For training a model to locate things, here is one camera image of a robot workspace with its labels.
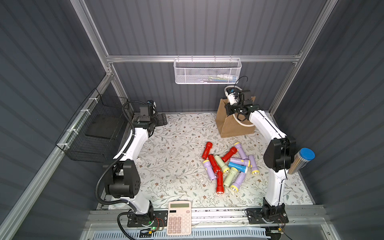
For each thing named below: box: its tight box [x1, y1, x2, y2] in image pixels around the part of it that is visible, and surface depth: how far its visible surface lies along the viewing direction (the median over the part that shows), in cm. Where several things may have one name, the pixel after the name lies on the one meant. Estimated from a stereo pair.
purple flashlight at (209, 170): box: [203, 159, 217, 181], surface depth 90 cm
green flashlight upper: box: [214, 154, 230, 174], surface depth 92 cm
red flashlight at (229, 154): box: [221, 146, 238, 163], surface depth 96 cm
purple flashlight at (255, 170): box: [248, 154, 260, 175], surface depth 88 cm
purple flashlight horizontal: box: [229, 157, 251, 167], surface depth 92 cm
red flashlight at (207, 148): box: [202, 141, 213, 160], surface depth 99 cm
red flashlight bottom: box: [216, 171, 225, 194], surface depth 84 cm
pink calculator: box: [167, 201, 192, 236], surface depth 74 cm
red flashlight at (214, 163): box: [208, 154, 222, 173], surface depth 92 cm
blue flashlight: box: [228, 162, 248, 174], surface depth 89 cm
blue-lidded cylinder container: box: [287, 147, 316, 175], surface depth 77 cm
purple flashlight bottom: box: [230, 171, 246, 193], surface depth 86 cm
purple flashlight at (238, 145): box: [234, 142, 248, 160], surface depth 98 cm
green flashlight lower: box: [223, 167, 239, 188], surface depth 86 cm
